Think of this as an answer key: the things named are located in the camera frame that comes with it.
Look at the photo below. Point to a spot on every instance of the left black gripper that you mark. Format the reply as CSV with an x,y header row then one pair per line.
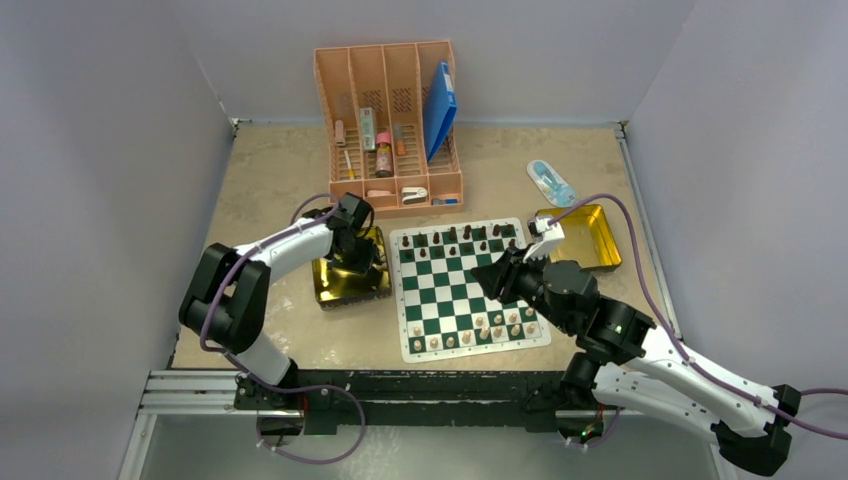
x,y
369,255

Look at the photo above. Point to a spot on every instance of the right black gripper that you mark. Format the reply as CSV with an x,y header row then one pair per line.
x,y
498,280

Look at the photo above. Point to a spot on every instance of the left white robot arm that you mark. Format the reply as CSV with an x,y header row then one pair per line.
x,y
226,300

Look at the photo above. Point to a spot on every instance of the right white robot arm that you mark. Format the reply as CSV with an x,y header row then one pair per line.
x,y
626,360

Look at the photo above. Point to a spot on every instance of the green white chess board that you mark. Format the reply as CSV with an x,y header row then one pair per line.
x,y
433,285

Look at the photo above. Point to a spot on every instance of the left gold tin tray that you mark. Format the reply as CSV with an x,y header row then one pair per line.
x,y
335,288

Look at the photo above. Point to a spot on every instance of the gold tin tray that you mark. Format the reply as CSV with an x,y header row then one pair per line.
x,y
335,288
589,240

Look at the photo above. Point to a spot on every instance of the white stapler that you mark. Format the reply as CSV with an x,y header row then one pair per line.
x,y
413,195

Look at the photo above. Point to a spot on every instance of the right gold tin tray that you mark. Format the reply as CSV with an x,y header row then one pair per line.
x,y
589,240

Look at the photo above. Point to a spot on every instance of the blue white packaged item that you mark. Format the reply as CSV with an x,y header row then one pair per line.
x,y
557,191

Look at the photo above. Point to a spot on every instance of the brown bottle pink cap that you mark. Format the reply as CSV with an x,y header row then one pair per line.
x,y
384,156

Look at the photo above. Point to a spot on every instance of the white green box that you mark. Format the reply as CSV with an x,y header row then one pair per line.
x,y
368,129

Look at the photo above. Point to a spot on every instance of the pink desk organizer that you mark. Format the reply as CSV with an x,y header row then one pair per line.
x,y
394,80

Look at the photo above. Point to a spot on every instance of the blue folder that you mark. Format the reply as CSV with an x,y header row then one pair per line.
x,y
440,110

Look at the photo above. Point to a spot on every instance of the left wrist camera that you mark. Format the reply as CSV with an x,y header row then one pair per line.
x,y
353,213

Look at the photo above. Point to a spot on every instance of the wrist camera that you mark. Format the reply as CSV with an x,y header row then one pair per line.
x,y
353,213
547,234

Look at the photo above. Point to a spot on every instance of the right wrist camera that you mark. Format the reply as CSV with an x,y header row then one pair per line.
x,y
547,234

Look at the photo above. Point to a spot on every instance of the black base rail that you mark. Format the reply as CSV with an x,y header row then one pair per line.
x,y
536,401

